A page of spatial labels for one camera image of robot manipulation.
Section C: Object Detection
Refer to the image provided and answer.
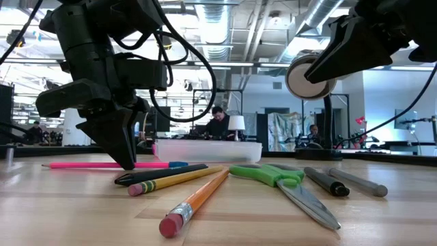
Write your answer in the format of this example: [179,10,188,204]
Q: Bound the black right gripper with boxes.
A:
[304,0,437,85]

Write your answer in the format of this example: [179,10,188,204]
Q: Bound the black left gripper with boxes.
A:
[35,50,152,171]

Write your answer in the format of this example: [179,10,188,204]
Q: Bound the pink pen with blue cap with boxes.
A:
[40,161,189,170]

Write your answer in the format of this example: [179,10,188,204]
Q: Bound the thick black pen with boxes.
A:
[114,163,209,187]

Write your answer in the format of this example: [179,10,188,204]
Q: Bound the yellow pencil with eraser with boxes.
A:
[127,165,226,197]

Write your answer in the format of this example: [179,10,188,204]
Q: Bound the clear box with pink lid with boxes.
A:
[152,137,264,164]

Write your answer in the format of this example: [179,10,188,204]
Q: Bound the orange pencil with eraser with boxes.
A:
[158,168,230,239]

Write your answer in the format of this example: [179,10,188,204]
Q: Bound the grey pen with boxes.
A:
[327,167,389,198]

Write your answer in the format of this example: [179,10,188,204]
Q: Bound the green-handled scissors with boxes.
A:
[228,163,342,231]

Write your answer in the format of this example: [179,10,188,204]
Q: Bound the black monitor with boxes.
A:
[150,106,171,134]

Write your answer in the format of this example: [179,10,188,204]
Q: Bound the white column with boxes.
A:
[62,108,93,147]

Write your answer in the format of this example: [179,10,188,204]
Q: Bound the black desk lamp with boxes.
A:
[285,53,343,162]

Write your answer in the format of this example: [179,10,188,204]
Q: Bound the person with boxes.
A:
[305,124,324,146]
[203,105,237,141]
[26,120,46,145]

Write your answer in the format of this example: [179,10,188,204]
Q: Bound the black ceiling fixture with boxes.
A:
[159,33,173,51]
[5,29,27,48]

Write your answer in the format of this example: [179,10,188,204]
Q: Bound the grey plastic sheet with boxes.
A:
[267,111,306,152]

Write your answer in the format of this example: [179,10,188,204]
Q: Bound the small white table lamp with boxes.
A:
[227,115,246,142]

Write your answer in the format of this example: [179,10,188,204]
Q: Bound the black panel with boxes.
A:
[0,83,14,145]

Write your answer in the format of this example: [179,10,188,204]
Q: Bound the silver ventilation duct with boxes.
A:
[276,0,346,62]
[199,0,235,62]

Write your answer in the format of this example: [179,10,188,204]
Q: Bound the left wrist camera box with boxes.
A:
[112,56,169,92]

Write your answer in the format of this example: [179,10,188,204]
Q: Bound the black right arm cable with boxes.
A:
[335,63,437,150]

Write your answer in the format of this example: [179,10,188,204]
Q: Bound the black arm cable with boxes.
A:
[335,63,437,150]
[111,0,219,124]

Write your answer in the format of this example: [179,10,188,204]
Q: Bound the wall monitor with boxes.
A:
[394,109,419,131]

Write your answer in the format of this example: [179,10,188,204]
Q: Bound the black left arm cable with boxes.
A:
[111,0,219,124]

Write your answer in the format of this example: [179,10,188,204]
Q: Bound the black aluminium table frame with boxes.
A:
[0,143,437,168]

